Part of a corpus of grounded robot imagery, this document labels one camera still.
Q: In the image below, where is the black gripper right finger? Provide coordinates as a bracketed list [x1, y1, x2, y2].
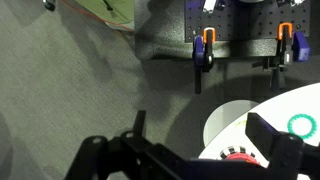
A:
[245, 113, 282, 165]

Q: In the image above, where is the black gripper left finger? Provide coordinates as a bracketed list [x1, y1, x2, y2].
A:
[133, 110, 146, 136]

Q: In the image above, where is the white round table base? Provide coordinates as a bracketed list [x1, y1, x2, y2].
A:
[203, 100, 258, 147]

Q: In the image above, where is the blue orange clamp right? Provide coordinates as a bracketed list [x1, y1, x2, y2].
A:
[252, 22, 311, 91]

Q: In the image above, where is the blue orange clamp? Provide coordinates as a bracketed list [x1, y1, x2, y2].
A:
[192, 27, 216, 94]
[252, 22, 311, 91]

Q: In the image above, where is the blue orange clamp left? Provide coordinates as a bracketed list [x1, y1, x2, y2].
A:
[192, 27, 216, 94]

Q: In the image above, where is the black perforated breadboard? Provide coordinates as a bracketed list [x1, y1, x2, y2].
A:
[184, 0, 312, 43]

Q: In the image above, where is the dark green toothed ring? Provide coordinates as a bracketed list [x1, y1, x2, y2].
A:
[287, 113, 318, 140]

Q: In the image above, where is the black white striped ring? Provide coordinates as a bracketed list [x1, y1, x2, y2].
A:
[219, 145, 257, 161]

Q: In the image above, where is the green mat with cable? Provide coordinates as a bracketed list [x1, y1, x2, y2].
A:
[61, 0, 134, 32]

